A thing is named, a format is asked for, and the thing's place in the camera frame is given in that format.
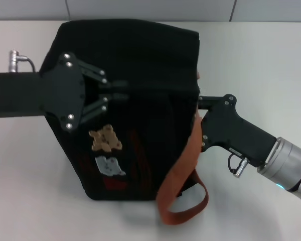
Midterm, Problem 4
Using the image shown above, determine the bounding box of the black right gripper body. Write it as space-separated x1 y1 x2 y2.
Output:
201 94 277 168

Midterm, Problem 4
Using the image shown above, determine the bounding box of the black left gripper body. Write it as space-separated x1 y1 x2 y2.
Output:
0 52 86 133

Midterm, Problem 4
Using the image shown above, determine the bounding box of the black bag with brown straps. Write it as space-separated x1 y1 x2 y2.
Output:
39 21 209 224

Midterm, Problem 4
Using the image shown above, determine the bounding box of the silver right gripper cable connector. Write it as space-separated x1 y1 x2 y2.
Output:
227 153 250 178

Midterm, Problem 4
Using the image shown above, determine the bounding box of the silver gripper cable connector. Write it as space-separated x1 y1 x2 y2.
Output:
227 153 250 178
9 50 36 73

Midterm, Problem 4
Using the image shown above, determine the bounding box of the silver left gripper cable connector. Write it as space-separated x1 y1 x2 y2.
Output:
9 50 36 73

